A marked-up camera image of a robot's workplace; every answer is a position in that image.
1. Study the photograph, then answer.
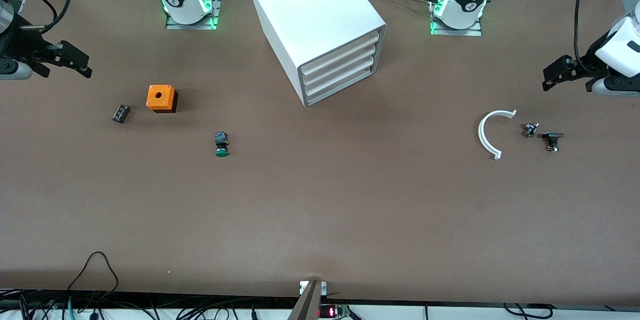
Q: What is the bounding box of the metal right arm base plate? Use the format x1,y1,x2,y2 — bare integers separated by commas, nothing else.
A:
165,0,223,30

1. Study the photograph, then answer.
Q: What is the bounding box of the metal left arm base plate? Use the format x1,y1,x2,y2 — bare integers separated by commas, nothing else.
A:
429,0,483,37

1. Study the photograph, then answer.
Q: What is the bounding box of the small red display module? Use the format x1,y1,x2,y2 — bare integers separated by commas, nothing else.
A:
317,304,351,318

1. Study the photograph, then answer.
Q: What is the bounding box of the small black switch part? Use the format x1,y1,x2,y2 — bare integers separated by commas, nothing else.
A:
542,132,565,153

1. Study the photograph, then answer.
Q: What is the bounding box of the green push button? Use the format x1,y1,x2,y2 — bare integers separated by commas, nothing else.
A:
214,132,230,158

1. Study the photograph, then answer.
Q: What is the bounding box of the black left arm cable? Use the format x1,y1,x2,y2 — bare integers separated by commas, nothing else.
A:
574,0,593,73

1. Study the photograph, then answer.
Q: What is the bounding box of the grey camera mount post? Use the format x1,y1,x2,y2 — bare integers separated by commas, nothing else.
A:
287,280,328,320

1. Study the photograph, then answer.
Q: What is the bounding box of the black cable under table edge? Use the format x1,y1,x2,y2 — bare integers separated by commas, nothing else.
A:
502,302,553,319

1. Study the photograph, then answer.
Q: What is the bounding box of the white lowest cabinet drawer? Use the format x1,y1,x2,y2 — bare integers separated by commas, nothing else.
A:
306,66,375,106

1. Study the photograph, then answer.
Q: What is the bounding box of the orange box with hole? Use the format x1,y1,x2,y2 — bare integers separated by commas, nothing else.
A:
146,85,179,113

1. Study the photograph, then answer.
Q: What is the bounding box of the thin black looped cable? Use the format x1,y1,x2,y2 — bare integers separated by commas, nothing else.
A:
67,251,120,293

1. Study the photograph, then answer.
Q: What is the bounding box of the white curved plastic bracket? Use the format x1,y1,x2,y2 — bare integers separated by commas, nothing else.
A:
478,110,518,160

